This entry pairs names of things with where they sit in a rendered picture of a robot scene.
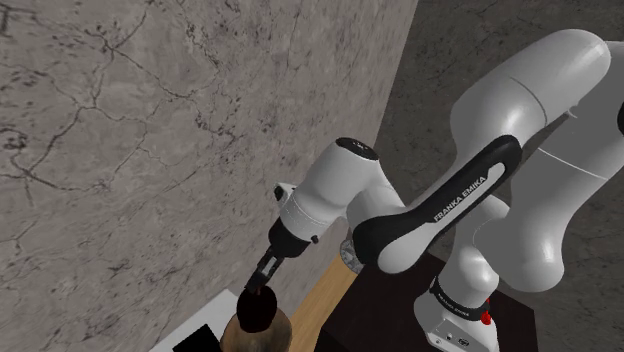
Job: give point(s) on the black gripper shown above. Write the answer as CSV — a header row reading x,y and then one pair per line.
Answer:
x,y
287,241

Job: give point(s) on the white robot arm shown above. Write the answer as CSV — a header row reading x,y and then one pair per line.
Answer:
x,y
512,112

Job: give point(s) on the dark red round fruit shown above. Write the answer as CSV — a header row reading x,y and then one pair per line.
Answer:
x,y
257,311

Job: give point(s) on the brown round bowl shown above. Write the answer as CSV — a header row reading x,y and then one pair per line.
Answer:
x,y
279,331

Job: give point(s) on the grey speckled round disc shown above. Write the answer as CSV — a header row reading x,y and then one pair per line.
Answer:
x,y
349,254

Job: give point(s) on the black flat rectangular thing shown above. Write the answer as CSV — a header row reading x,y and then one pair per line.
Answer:
x,y
197,340

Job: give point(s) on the dark robot stand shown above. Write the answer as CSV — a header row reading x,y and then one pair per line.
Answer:
x,y
385,307

